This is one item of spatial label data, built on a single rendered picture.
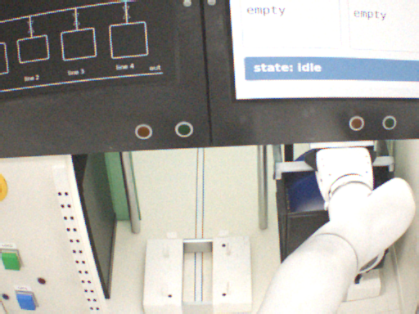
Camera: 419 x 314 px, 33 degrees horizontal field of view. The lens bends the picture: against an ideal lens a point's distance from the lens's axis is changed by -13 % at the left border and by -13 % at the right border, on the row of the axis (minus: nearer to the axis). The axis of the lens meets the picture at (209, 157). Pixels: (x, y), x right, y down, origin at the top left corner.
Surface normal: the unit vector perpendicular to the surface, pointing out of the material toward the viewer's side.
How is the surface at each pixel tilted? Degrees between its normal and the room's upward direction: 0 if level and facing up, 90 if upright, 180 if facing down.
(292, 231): 94
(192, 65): 90
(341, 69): 90
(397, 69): 90
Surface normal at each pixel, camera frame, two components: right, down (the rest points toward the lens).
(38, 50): 0.00, 0.58
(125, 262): -0.06, -0.81
